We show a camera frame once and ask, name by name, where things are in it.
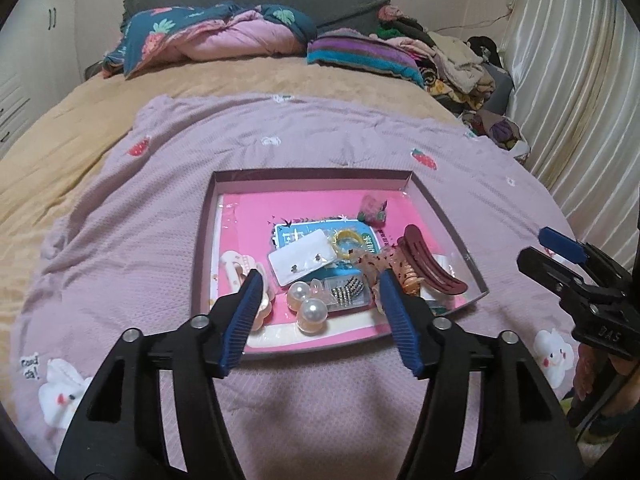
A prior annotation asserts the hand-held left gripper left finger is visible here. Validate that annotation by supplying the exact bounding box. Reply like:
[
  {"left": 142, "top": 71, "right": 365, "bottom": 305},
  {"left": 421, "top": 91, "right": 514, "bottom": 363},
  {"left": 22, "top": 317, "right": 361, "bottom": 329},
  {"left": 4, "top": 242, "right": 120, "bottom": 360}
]
[{"left": 55, "top": 268, "right": 264, "bottom": 480}]

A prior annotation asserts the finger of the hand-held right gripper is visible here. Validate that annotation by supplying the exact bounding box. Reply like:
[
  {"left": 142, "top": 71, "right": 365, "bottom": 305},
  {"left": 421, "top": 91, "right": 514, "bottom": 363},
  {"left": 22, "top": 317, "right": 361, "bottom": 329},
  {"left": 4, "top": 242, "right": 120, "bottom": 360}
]
[
  {"left": 539, "top": 226, "right": 601, "bottom": 266},
  {"left": 516, "top": 246, "right": 581, "bottom": 311}
]

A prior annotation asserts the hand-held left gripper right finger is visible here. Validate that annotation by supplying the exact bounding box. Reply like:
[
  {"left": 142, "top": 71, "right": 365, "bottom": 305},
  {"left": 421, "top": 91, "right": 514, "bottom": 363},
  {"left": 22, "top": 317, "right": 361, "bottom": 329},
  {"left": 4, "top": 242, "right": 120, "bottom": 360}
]
[{"left": 378, "top": 270, "right": 586, "bottom": 480}]

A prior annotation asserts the beige hair claw clip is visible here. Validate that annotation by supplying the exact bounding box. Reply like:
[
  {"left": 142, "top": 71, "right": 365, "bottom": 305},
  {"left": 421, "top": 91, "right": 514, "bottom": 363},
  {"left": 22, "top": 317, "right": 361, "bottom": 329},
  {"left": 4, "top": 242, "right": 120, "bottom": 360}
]
[{"left": 220, "top": 251, "right": 277, "bottom": 333}]

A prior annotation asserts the rhinestone hair clip blue card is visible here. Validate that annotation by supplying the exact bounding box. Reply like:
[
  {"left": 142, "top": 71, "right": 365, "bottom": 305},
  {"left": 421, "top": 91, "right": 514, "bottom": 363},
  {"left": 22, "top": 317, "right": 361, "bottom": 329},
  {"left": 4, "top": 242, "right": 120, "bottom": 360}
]
[{"left": 320, "top": 275, "right": 373, "bottom": 313}]

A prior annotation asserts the maroon hair claw clip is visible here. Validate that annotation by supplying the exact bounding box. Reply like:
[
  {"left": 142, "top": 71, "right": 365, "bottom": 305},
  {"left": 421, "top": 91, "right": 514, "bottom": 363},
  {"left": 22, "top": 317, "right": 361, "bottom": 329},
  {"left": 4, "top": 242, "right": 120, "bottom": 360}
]
[{"left": 398, "top": 224, "right": 468, "bottom": 297}]

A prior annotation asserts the orange spotted hair clip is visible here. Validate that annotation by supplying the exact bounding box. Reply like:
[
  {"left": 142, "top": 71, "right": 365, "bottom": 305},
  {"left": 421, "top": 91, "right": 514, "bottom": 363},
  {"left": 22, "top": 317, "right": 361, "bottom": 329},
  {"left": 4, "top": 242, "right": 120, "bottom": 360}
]
[{"left": 350, "top": 246, "right": 431, "bottom": 306}]

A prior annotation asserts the pearl ball hair tie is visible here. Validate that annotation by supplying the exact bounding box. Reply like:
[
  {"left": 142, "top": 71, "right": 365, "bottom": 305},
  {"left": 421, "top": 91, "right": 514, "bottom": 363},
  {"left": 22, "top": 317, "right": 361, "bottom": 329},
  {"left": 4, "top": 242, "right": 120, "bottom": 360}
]
[{"left": 286, "top": 281, "right": 329, "bottom": 336}]

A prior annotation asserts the clear earring packet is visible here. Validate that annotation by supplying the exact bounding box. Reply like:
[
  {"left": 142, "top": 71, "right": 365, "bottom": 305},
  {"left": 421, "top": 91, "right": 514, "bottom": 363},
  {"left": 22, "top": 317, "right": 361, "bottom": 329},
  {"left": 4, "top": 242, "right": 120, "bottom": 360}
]
[{"left": 268, "top": 229, "right": 340, "bottom": 287}]

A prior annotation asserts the yellow hair tie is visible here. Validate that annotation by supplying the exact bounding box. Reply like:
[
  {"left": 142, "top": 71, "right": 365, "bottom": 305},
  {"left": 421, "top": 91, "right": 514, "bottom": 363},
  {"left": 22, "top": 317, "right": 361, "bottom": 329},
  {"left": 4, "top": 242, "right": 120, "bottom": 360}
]
[{"left": 330, "top": 229, "right": 362, "bottom": 258}]

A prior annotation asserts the dark shallow box pink lining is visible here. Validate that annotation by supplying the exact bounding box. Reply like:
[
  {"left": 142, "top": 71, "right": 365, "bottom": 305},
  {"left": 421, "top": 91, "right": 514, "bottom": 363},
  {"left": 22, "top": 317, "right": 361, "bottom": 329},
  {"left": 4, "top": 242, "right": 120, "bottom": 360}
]
[{"left": 190, "top": 169, "right": 490, "bottom": 358}]

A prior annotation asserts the pink fuzzy hair clip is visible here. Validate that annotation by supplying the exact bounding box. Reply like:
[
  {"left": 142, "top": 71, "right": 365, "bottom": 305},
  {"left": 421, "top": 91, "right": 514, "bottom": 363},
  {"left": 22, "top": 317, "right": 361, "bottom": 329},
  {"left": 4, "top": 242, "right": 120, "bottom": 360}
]
[{"left": 357, "top": 194, "right": 388, "bottom": 225}]

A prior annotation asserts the person's right hand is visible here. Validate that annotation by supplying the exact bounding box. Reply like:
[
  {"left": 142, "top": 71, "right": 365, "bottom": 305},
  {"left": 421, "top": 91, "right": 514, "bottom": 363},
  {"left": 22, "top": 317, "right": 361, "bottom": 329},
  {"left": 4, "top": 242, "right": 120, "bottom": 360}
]
[{"left": 574, "top": 347, "right": 640, "bottom": 423}]

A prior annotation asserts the lilac printed blanket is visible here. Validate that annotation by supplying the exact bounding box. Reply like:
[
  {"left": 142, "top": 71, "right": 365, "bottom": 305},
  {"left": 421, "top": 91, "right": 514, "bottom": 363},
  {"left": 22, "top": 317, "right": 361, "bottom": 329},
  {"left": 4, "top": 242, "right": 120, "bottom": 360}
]
[{"left": 10, "top": 92, "right": 583, "bottom": 480}]

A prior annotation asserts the white curtain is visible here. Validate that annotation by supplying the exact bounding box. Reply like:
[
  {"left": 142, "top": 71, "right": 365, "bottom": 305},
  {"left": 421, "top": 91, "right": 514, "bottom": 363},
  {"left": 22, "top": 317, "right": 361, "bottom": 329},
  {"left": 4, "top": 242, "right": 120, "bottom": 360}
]
[{"left": 500, "top": 0, "right": 640, "bottom": 241}]

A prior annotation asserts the pile of clothes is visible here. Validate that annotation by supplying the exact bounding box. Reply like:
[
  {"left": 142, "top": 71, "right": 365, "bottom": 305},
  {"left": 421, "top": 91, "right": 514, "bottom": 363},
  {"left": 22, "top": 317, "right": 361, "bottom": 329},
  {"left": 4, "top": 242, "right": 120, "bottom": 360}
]
[{"left": 375, "top": 4, "right": 531, "bottom": 153}]

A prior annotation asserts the beige bed sheet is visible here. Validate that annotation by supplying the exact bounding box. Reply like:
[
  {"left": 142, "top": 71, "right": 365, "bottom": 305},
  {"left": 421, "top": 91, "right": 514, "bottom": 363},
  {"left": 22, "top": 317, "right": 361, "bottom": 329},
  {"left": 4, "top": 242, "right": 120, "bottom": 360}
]
[{"left": 0, "top": 52, "right": 466, "bottom": 281}]

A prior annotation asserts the striped folded blanket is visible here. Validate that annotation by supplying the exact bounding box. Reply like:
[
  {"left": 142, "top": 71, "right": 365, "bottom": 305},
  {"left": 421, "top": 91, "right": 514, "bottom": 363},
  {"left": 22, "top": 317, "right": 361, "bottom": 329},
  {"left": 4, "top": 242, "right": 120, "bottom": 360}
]
[{"left": 306, "top": 30, "right": 426, "bottom": 86}]

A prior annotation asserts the blue floral pink quilt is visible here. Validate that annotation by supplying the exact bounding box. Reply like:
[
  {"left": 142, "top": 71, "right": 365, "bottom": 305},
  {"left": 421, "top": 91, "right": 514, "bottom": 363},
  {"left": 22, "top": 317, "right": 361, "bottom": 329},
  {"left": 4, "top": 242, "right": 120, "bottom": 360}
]
[{"left": 102, "top": 2, "right": 318, "bottom": 79}]

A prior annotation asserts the grey headboard cover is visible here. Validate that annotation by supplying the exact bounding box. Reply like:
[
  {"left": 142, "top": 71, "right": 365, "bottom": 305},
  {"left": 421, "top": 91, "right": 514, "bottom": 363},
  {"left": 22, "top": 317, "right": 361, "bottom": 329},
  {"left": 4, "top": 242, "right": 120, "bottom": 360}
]
[{"left": 122, "top": 0, "right": 393, "bottom": 36}]

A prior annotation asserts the white wardrobe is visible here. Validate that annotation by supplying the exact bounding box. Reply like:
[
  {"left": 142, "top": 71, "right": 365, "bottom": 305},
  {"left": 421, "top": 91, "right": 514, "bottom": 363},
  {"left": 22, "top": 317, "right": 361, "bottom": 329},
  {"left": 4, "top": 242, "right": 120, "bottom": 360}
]
[{"left": 0, "top": 0, "right": 86, "bottom": 156}]

